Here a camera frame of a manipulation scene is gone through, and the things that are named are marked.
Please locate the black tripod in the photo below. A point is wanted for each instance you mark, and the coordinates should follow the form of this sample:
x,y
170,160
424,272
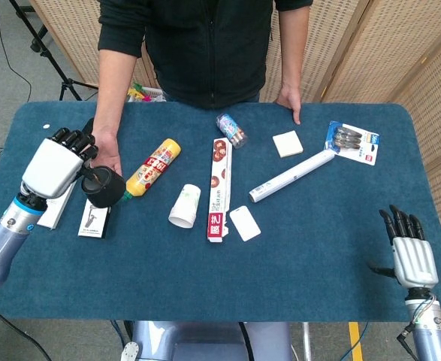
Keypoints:
x,y
68,84

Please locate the white black lamp box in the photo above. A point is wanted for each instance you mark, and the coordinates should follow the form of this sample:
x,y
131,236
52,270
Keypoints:
x,y
90,222

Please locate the person's black jacket torso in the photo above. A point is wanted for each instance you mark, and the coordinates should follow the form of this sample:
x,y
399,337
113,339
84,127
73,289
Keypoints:
x,y
209,45

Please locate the person's left hand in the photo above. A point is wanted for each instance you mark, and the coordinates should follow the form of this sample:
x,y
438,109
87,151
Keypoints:
x,y
290,97

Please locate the black kettle with red button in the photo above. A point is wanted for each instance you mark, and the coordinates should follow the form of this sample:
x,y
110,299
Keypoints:
x,y
109,188

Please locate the yellow sauce bottle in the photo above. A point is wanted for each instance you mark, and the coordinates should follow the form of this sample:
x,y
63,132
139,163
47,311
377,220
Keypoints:
x,y
154,167

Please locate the person's left forearm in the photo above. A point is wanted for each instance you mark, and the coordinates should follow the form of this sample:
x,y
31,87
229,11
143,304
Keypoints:
x,y
291,49

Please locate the flat white box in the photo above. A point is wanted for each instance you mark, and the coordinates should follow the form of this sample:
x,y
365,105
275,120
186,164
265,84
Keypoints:
x,y
56,210

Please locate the person's right hand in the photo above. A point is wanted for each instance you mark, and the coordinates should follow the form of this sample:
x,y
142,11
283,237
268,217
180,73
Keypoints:
x,y
109,150

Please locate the black phone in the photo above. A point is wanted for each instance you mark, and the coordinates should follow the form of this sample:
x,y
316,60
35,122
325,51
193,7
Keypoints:
x,y
88,126

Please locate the blue blister pack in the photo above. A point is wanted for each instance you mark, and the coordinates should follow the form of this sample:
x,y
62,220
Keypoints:
x,y
353,143

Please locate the person's right forearm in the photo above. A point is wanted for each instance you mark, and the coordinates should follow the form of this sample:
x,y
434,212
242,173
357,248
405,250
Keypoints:
x,y
115,90

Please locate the blue table mat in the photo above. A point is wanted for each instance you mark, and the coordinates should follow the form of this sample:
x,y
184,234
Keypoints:
x,y
220,278

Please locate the long red white carton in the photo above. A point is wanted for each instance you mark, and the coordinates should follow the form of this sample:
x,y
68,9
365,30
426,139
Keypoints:
x,y
218,188

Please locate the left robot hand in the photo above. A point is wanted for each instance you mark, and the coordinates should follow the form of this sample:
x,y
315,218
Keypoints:
x,y
51,165

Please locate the white square notepad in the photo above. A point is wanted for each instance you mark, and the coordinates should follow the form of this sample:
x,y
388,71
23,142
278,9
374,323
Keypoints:
x,y
287,144

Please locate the small colourful clear canister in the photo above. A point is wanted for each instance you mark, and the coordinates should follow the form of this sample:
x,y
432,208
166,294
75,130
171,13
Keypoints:
x,y
231,129

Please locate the long white tube box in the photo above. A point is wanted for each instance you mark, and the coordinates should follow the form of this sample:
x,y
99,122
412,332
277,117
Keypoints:
x,y
291,176

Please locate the white paper cup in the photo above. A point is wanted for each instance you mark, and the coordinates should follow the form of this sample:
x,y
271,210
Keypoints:
x,y
185,205

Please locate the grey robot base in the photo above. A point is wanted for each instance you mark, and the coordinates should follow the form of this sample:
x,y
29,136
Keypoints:
x,y
205,342

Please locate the basket of colourful toys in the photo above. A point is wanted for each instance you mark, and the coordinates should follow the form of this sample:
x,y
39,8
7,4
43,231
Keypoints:
x,y
145,94

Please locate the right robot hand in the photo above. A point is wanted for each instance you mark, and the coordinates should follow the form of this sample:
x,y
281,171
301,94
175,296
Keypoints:
x,y
413,263

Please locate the white card holder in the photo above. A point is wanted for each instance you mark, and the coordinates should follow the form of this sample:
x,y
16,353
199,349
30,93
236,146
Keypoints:
x,y
245,223

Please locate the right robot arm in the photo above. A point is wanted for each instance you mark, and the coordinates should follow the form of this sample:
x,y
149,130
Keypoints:
x,y
430,331

